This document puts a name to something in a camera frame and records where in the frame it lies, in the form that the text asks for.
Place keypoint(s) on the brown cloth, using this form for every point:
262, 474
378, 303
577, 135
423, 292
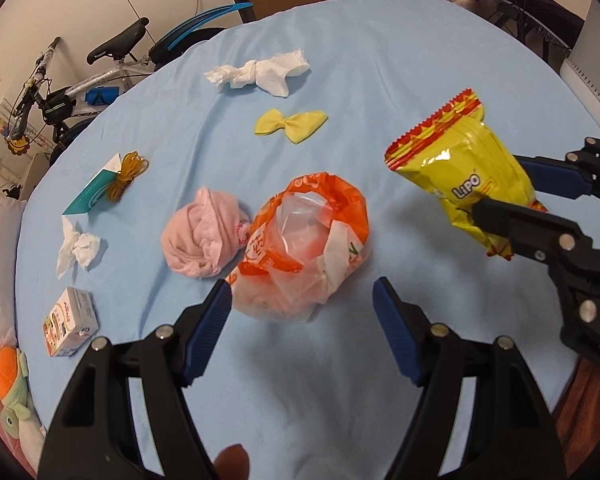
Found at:
592, 420

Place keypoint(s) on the teal and white card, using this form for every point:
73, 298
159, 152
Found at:
92, 190

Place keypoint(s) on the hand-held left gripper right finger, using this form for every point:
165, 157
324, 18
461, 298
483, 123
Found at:
392, 325

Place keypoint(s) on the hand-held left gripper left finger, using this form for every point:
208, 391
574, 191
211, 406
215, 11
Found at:
211, 325

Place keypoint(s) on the dark purple fringed cloth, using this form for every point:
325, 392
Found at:
540, 5

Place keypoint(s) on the pink rolled cloth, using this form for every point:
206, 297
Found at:
200, 235

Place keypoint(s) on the twisted white tissue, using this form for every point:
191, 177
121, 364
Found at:
265, 72

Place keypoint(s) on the white appliance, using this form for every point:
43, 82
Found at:
597, 60

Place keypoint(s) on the yellow snack bag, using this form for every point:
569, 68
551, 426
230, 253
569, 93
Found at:
470, 160

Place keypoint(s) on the white bicycle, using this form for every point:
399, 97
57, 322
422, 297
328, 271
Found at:
122, 40

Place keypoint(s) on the light blue bed sheet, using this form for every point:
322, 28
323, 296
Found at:
205, 125

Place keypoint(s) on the orange plastic bag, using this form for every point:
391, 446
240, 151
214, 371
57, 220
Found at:
280, 265

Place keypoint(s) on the orange and green plush toy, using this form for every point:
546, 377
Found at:
10, 375

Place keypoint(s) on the black keyboard stand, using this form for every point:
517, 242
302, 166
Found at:
512, 20

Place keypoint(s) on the yellow bow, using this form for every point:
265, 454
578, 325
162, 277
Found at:
300, 125

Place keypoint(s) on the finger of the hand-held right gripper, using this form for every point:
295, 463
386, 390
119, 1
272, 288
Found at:
510, 222
555, 176

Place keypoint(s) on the person's left hand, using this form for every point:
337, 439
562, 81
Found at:
233, 465

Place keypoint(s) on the brown rubber band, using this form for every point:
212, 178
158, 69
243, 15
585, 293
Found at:
127, 170

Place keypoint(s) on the crumpled white tissue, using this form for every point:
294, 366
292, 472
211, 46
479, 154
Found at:
82, 250

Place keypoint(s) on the wall chart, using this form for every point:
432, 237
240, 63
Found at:
2, 120

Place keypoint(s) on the small printed milk carton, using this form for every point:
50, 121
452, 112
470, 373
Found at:
67, 325

